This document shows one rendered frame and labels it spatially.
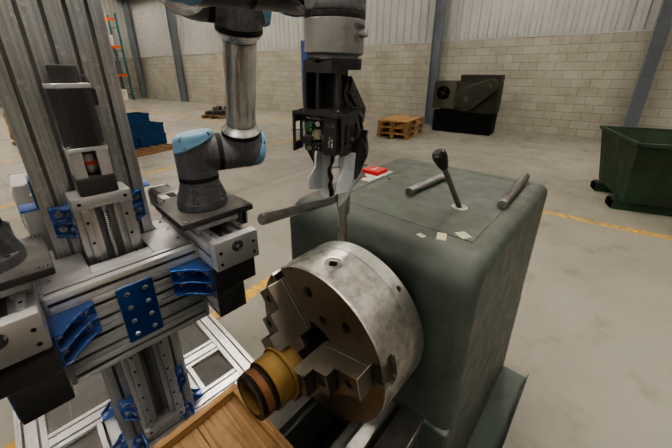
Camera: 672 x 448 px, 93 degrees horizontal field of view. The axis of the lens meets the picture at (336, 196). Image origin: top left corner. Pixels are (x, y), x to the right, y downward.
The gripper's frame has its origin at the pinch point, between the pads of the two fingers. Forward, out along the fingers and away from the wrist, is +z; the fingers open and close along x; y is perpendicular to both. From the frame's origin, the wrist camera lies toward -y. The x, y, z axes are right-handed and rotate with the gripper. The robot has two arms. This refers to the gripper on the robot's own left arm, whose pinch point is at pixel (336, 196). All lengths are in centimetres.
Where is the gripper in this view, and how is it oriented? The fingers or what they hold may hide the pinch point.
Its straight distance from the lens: 50.3
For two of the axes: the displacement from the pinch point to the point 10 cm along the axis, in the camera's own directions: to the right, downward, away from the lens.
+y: -3.7, 3.5, -8.6
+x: 9.3, 1.7, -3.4
